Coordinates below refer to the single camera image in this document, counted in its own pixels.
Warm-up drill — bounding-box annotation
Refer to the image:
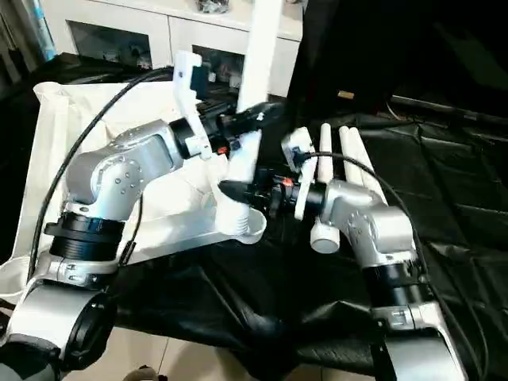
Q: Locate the white plastic table leg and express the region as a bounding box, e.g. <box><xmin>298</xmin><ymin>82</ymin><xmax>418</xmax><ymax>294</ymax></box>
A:
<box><xmin>348</xmin><ymin>127</ymin><xmax>388</xmax><ymax>200</ymax></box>
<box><xmin>338</xmin><ymin>125</ymin><xmax>367</xmax><ymax>184</ymax></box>
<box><xmin>215</xmin><ymin>0</ymin><xmax>285</xmax><ymax>236</ymax></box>
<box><xmin>310</xmin><ymin>123</ymin><xmax>341</xmax><ymax>255</ymax></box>

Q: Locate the white plastic table top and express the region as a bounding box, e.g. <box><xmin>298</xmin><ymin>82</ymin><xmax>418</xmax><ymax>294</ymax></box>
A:
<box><xmin>0</xmin><ymin>81</ymin><xmax>268</xmax><ymax>297</ymax></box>

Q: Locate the black mat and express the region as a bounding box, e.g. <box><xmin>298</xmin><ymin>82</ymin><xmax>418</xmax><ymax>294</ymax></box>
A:
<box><xmin>0</xmin><ymin>51</ymin><xmax>508</xmax><ymax>381</ymax></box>

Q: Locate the shiny object on cabinet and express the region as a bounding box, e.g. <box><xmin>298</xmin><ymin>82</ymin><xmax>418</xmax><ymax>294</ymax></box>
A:
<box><xmin>195</xmin><ymin>0</ymin><xmax>229</xmax><ymax>13</ymax></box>

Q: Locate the white cabinet with glass doors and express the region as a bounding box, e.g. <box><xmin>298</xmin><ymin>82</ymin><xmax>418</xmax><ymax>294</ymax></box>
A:
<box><xmin>39</xmin><ymin>0</ymin><xmax>307</xmax><ymax>98</ymax></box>

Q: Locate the black backdrop cloth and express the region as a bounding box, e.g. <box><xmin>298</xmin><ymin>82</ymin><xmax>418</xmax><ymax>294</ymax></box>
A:
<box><xmin>287</xmin><ymin>0</ymin><xmax>508</xmax><ymax>120</ymax></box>

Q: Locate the blue and white box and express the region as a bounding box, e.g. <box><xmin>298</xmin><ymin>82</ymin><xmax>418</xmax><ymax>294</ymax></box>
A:
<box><xmin>29</xmin><ymin>0</ymin><xmax>55</xmax><ymax>65</ymax></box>

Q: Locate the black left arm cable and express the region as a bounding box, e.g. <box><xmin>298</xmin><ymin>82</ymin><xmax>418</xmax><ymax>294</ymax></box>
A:
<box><xmin>25</xmin><ymin>67</ymin><xmax>178</xmax><ymax>287</ymax></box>

